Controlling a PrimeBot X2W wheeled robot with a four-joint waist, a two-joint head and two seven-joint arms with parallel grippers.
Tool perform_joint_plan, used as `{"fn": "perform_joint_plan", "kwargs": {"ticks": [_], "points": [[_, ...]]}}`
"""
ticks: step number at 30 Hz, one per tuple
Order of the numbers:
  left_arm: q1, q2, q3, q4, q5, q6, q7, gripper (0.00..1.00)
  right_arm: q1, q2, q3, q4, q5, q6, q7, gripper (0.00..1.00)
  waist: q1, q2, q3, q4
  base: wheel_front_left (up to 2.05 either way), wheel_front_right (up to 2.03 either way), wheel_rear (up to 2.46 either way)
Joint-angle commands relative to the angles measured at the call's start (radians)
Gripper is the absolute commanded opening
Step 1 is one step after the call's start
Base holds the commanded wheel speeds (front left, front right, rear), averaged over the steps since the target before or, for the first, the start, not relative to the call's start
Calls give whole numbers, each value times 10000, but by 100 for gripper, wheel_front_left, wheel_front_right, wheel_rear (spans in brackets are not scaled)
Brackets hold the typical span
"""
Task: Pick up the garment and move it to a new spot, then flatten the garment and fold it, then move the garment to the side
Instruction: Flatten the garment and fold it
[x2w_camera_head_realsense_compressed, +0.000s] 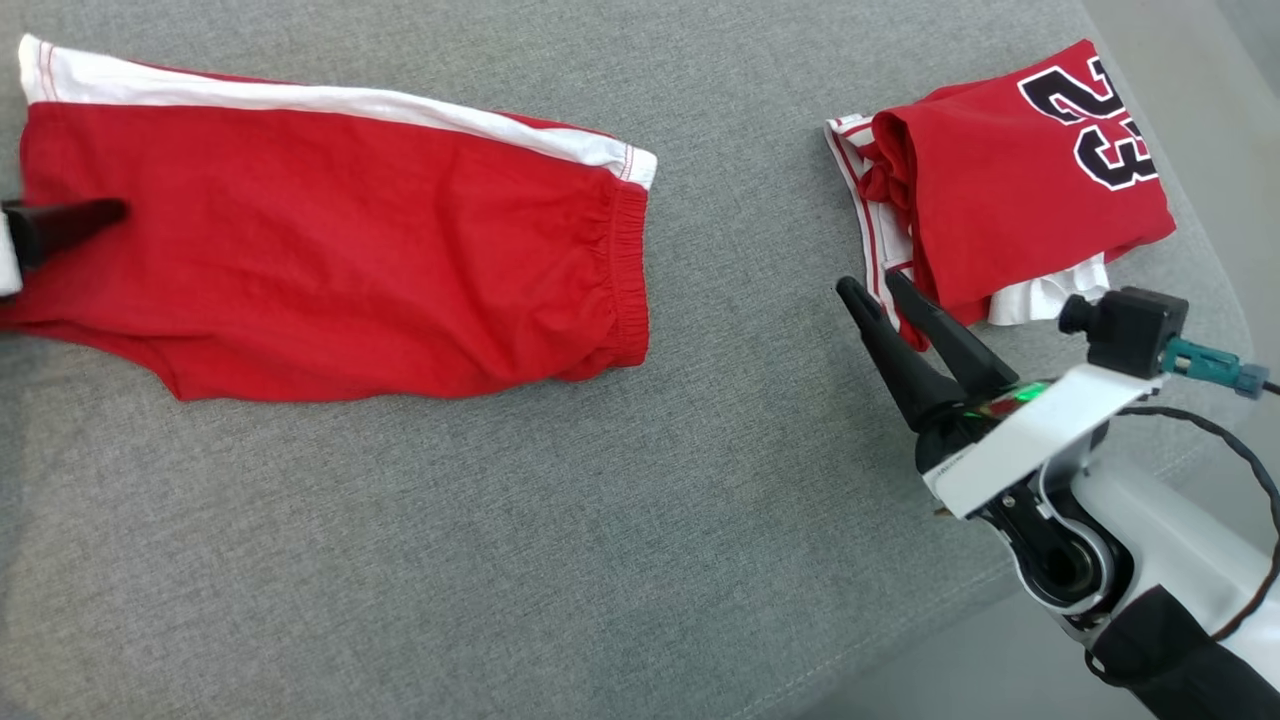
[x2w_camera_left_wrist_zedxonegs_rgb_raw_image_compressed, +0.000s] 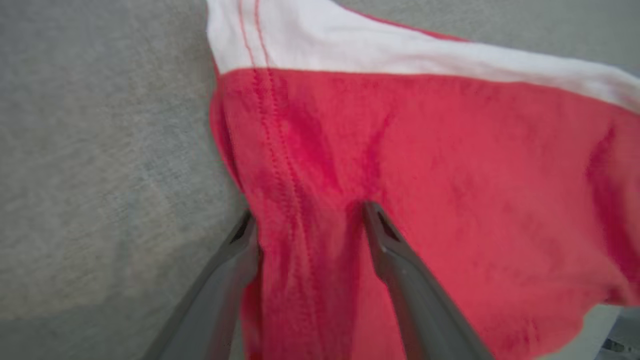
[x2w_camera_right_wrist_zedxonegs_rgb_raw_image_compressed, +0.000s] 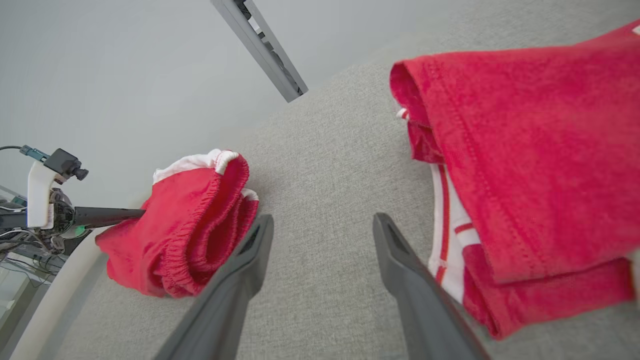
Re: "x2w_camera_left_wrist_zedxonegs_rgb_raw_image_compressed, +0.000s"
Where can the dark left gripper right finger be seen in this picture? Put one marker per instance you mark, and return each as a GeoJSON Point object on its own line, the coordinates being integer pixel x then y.
{"type": "Point", "coordinates": [420, 310]}

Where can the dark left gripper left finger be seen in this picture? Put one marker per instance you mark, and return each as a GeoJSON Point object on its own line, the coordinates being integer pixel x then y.
{"type": "Point", "coordinates": [210, 305]}

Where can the red shorts with white stripes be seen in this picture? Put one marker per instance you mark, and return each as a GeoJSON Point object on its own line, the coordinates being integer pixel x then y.
{"type": "Point", "coordinates": [450, 175]}

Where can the grey fabric sofa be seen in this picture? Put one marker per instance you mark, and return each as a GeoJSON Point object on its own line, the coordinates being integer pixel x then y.
{"type": "Point", "coordinates": [100, 150]}

